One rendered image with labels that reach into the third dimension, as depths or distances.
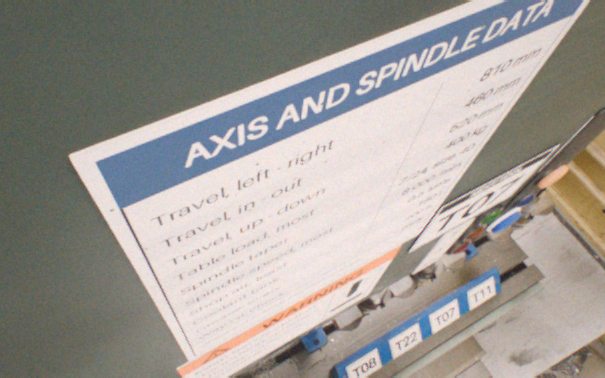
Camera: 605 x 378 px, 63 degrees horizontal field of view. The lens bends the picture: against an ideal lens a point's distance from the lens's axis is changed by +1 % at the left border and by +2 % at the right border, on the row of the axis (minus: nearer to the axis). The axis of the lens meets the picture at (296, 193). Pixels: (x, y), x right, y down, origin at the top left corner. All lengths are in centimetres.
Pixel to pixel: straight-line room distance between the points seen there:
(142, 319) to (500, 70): 15
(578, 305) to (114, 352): 136
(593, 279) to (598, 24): 131
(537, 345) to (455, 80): 132
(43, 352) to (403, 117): 14
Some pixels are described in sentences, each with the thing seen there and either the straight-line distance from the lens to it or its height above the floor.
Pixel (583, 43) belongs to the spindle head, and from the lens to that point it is 23.
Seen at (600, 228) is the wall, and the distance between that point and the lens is 146.
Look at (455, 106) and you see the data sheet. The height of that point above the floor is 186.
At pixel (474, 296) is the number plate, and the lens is 121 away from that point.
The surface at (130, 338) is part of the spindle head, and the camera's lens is 21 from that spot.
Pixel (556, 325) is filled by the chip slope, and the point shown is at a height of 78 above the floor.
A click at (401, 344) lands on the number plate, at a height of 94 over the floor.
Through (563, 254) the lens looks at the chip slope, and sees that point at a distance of 150.
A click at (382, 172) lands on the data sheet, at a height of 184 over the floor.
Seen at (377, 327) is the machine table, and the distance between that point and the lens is 116.
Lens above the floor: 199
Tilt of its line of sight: 60 degrees down
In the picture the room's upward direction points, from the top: 9 degrees clockwise
